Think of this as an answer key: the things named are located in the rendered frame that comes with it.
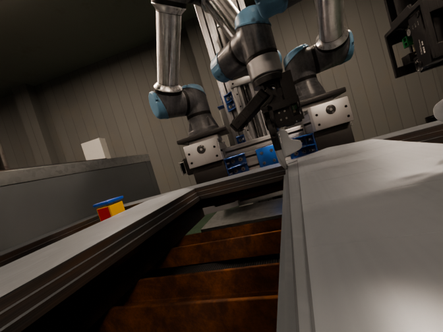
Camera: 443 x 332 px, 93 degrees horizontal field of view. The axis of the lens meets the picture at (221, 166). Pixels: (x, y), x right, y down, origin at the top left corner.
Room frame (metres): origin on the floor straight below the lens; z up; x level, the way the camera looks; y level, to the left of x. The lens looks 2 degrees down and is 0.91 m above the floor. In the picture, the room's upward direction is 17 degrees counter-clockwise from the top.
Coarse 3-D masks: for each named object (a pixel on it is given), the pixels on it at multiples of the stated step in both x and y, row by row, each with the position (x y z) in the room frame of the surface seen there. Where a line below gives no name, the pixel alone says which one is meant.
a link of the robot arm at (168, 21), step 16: (160, 0) 0.69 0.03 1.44; (176, 0) 0.69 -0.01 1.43; (192, 0) 0.75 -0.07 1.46; (160, 16) 0.73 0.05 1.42; (176, 16) 0.73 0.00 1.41; (160, 32) 0.75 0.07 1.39; (176, 32) 0.76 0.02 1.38; (160, 48) 0.78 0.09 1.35; (176, 48) 0.79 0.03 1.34; (160, 64) 0.81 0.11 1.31; (176, 64) 0.82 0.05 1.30; (160, 80) 0.85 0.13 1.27; (176, 80) 0.86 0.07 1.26; (160, 96) 0.86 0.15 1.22; (176, 96) 0.88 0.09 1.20; (160, 112) 0.87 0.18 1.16; (176, 112) 0.92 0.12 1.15
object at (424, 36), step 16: (384, 0) 0.23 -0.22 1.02; (400, 0) 0.21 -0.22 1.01; (416, 0) 0.21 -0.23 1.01; (432, 0) 0.18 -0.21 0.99; (400, 16) 0.21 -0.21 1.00; (416, 16) 0.19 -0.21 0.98; (432, 16) 0.19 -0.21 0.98; (400, 32) 0.24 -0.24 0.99; (416, 32) 0.20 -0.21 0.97; (432, 32) 0.18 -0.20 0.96; (416, 48) 0.20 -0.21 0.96; (432, 48) 0.18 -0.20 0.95; (416, 64) 0.22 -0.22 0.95; (432, 64) 0.21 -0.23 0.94
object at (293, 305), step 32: (192, 192) 0.59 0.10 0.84; (224, 192) 0.57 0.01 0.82; (288, 192) 0.30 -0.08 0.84; (160, 224) 0.41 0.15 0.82; (288, 224) 0.19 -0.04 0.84; (0, 256) 0.44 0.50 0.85; (96, 256) 0.28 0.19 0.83; (288, 256) 0.14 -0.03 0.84; (32, 288) 0.22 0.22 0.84; (64, 288) 0.23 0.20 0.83; (288, 288) 0.11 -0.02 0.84; (0, 320) 0.18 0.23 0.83; (32, 320) 0.20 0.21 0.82; (288, 320) 0.09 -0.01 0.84
